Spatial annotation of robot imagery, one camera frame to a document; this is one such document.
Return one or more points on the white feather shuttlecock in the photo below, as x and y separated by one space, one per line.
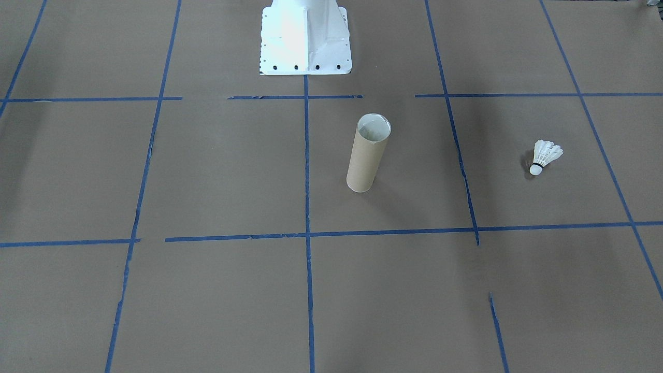
545 154

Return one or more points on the white metal base plate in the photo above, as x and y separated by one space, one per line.
305 41

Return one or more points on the brown cardboard tube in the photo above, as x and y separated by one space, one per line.
366 160

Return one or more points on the small grey object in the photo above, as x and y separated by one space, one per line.
656 2

